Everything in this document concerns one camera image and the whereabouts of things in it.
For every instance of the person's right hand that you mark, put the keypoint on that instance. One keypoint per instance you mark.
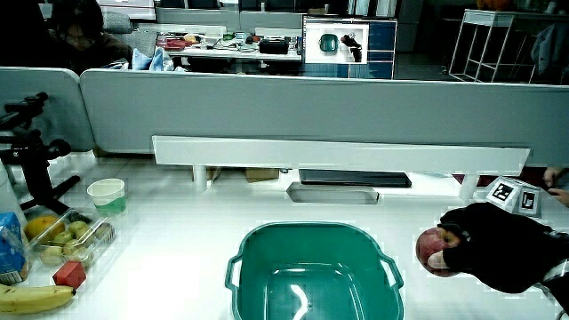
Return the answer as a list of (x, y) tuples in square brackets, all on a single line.
[(493, 249)]

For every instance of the red apple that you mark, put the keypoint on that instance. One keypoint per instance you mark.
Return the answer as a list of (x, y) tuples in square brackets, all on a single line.
[(429, 249)]

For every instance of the person's right forearm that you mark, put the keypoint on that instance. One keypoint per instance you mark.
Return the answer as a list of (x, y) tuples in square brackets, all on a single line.
[(559, 284)]

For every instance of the white desk shelf riser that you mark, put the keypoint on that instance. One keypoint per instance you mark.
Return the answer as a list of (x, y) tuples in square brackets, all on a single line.
[(338, 153)]

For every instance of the white desk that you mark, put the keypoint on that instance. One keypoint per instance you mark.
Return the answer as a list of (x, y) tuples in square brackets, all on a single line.
[(186, 249)]

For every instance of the black flat keyboard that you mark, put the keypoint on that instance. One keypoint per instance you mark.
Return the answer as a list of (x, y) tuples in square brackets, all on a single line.
[(355, 178)]

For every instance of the grey flat tray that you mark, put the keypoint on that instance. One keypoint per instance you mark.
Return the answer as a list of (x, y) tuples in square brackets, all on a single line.
[(331, 194)]

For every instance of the green plastic basin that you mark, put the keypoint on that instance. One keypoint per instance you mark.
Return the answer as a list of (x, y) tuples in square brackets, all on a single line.
[(311, 266)]

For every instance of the white metal rack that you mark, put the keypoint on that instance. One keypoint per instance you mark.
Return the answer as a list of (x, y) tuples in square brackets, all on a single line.
[(493, 44)]

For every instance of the wide grey partition panel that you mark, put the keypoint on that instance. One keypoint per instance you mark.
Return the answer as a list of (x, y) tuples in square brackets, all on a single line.
[(311, 111)]

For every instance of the cardboard box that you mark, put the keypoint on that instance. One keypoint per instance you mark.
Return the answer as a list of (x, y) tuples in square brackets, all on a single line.
[(262, 174)]

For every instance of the computer monitor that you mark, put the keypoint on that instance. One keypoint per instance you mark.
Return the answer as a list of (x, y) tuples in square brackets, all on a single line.
[(349, 46)]

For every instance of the black bag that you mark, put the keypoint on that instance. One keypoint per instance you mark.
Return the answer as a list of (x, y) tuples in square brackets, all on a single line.
[(273, 46)]

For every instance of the cluttered background table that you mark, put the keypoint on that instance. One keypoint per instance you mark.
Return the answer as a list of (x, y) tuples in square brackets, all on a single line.
[(231, 49)]

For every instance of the white and green paper cup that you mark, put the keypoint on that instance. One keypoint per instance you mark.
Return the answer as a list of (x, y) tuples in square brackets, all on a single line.
[(108, 197)]

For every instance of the blue cloth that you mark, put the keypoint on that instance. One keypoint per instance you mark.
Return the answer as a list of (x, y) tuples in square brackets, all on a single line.
[(151, 61)]

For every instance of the clear plastic fruit box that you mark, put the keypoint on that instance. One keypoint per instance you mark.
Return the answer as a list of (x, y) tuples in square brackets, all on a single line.
[(84, 242)]

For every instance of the green round fruit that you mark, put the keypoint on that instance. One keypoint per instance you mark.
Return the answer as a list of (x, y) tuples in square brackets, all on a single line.
[(77, 227), (51, 256), (62, 237), (78, 253)]

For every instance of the red cube block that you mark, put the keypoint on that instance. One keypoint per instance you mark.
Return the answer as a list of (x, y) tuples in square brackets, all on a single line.
[(69, 274)]

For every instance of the orange fruit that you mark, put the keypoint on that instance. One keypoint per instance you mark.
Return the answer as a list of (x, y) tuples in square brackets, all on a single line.
[(41, 226)]

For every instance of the yellow banana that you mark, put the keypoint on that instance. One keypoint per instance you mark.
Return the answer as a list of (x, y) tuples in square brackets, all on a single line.
[(31, 298)]

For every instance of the narrow grey partition panel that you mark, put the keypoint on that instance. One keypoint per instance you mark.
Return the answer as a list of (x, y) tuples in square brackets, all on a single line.
[(44, 102)]

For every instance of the blue snack packet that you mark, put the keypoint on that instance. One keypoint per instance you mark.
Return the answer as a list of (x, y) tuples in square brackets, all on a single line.
[(9, 249)]

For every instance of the black camera tripod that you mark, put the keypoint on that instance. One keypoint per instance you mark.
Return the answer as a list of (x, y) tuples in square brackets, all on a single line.
[(33, 160)]

